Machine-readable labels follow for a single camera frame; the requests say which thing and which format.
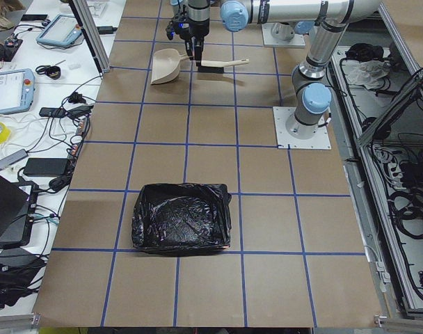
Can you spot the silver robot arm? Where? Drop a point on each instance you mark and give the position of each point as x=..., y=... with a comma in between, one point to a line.
x=325, y=21
x=197, y=18

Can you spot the blue teach pendant near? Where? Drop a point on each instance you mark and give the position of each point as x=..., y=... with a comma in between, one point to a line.
x=16, y=91

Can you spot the blue teach pendant far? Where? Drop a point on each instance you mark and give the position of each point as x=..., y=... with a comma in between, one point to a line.
x=62, y=32

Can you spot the aluminium frame post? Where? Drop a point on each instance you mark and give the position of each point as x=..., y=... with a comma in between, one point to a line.
x=91, y=35

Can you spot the black laptop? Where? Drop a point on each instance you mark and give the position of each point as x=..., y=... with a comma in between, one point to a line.
x=17, y=206

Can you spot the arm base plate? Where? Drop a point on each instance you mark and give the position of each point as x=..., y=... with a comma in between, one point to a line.
x=281, y=35
x=290, y=134

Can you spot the white hand brush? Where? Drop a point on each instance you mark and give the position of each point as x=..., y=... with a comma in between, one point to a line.
x=218, y=66

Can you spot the black power adapter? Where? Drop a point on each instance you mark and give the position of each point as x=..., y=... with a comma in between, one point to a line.
x=45, y=167

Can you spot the white plastic dustpan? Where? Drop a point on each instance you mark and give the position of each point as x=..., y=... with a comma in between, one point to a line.
x=166, y=65

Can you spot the blue teach pendant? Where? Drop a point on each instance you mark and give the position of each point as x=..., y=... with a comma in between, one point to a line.
x=62, y=32
x=16, y=91

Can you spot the black handled scissors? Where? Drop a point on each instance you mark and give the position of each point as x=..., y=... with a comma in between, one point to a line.
x=41, y=69

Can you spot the small black bowl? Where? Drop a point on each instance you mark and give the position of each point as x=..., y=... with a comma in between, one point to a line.
x=53, y=72

